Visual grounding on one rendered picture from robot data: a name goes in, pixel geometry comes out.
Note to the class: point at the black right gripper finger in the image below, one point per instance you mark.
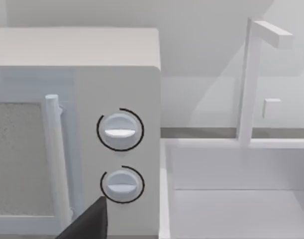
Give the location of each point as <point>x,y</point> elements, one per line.
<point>92,221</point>

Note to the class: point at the small pale microwave knob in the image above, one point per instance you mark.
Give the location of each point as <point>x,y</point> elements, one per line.
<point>122,184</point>

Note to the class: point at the microwave oven door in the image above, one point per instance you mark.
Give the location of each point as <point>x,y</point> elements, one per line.
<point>30,149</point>

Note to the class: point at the large pale microwave knob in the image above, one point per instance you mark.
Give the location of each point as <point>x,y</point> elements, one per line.
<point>120,129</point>

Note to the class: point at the white sink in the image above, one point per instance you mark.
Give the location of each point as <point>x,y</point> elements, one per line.
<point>236,189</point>

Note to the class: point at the pale microwave oven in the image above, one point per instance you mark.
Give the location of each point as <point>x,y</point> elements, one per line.
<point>97,57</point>

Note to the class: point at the tall white tap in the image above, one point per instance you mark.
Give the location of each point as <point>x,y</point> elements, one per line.
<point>248,82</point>

